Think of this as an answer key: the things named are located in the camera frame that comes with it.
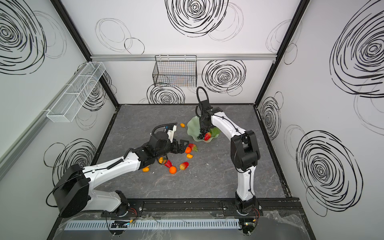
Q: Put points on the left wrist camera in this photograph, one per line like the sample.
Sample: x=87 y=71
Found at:
x=170 y=131

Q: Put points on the green wavy fruit bowl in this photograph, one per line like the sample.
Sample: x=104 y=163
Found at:
x=193 y=130

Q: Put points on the white mesh wall shelf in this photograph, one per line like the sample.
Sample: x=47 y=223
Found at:
x=83 y=92

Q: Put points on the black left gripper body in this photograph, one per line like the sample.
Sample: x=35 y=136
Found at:
x=181 y=145

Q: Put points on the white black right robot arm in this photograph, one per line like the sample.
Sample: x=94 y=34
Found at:
x=244 y=149

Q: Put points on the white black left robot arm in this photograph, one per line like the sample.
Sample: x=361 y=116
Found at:
x=77 y=192

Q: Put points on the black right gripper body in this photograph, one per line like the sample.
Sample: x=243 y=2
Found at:
x=204 y=126

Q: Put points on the dark fake grape bunch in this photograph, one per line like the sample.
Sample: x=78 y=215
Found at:
x=204 y=133

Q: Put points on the white slotted cable duct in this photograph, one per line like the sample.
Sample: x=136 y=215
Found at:
x=116 y=225

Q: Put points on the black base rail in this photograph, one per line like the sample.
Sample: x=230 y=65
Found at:
x=225 y=207

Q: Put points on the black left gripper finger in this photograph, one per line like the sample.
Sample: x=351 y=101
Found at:
x=180 y=149
x=183 y=143

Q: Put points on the small orange front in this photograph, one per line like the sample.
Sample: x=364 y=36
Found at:
x=172 y=170

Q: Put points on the black wire wall basket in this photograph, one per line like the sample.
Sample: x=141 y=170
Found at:
x=175 y=70

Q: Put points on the red yellow strawberry front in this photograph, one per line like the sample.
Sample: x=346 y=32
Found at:
x=184 y=166

